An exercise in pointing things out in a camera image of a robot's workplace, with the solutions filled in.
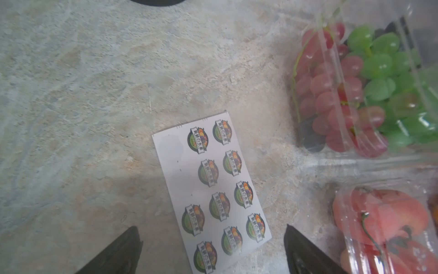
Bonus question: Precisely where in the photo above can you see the clear grape box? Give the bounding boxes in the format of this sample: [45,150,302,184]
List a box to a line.
[291,1,438,159]

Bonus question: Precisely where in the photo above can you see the fruit sticker sheet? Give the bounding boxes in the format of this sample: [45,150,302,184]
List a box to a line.
[152,112,272,274]

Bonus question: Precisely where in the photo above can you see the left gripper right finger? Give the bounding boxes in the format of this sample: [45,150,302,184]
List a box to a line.
[284,225,347,274]

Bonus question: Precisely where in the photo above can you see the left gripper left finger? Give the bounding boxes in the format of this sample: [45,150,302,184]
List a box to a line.
[76,226,143,274]

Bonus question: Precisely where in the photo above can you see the black microphone stand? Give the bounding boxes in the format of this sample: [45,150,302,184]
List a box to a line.
[131,0,185,7]

